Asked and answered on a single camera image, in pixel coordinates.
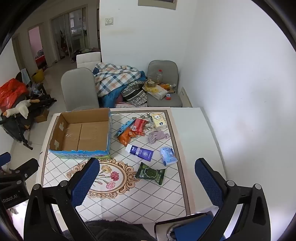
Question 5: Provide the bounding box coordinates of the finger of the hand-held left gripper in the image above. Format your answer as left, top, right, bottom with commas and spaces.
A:
0, 152, 11, 167
0, 158, 40, 183

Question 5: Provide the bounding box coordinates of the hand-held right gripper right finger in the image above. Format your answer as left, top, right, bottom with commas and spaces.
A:
195, 158, 271, 241

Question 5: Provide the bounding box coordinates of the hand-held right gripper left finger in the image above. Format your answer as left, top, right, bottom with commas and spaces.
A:
24, 158, 100, 241

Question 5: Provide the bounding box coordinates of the light blue wipes packet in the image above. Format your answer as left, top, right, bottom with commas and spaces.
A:
160, 146, 178, 166

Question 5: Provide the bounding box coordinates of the green snack packet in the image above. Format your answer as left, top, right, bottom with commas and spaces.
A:
135, 162, 166, 185

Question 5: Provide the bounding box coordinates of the orange snack packet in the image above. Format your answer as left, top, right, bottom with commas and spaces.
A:
117, 127, 137, 147

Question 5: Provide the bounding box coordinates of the purple white tube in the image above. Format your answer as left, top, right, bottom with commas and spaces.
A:
125, 144, 154, 162

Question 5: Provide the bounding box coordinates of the long blue snack packet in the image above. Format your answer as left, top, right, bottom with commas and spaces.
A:
115, 119, 136, 137

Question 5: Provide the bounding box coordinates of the purple cloth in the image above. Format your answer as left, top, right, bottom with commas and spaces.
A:
147, 130, 170, 144

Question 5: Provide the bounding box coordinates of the red snack packet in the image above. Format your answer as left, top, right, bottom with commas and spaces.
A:
131, 118, 148, 136

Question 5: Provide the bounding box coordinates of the yellow white tissue pack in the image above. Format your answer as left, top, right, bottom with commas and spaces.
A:
151, 113, 167, 131

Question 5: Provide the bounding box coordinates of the black stroller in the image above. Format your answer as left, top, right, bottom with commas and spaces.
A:
0, 93, 57, 150

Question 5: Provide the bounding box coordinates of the blue white chair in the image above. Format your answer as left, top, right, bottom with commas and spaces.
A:
154, 212, 227, 241

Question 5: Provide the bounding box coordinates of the white goose plush toy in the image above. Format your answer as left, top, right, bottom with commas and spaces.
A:
3, 99, 40, 119

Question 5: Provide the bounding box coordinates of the small brown cardboard box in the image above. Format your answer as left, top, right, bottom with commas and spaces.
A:
35, 108, 49, 123

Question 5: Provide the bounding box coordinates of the dark fuzzy clothing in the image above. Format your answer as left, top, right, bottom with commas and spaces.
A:
66, 220, 158, 241

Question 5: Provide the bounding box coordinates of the orange plastic bag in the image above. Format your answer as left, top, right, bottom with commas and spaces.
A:
0, 78, 29, 113

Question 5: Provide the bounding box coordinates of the light blue hanging cloth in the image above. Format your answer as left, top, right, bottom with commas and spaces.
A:
20, 71, 31, 85

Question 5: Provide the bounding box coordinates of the pink white cloth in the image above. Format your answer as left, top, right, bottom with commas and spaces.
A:
114, 96, 147, 108

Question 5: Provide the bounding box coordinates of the white leaning board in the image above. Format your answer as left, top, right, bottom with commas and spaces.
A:
180, 87, 192, 108

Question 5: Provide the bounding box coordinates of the yellow bucket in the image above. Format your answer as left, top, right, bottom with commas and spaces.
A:
32, 69, 44, 83

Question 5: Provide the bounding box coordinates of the light grey chair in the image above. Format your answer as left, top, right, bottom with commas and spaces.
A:
61, 68, 100, 112

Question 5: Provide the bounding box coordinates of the grey cushioned chair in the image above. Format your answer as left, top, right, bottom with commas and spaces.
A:
147, 60, 183, 108

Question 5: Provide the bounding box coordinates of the black white striped bag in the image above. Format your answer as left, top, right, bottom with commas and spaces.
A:
121, 81, 148, 106

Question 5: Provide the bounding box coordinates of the yellow tissue packet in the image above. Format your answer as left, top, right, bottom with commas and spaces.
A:
143, 84, 168, 100

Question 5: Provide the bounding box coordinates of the plaid blanket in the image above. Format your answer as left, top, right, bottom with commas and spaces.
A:
92, 62, 141, 98

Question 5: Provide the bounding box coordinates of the white chair back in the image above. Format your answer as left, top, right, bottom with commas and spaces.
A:
76, 51, 102, 69

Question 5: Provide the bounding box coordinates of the wall picture frame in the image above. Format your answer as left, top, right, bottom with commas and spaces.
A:
138, 0, 176, 6

